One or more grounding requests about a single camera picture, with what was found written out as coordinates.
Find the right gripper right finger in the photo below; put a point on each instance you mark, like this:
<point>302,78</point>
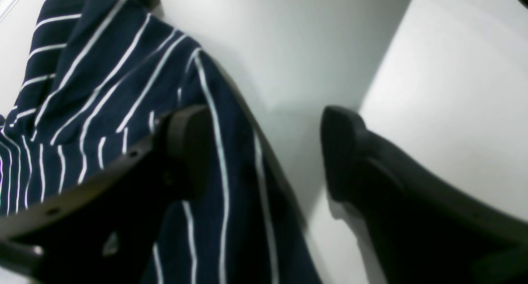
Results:
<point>423,230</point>

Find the navy white striped T-shirt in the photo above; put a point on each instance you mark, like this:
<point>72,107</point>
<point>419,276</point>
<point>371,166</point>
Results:
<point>100,73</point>

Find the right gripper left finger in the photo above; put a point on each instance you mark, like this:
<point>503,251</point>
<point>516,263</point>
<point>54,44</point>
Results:
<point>102,232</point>

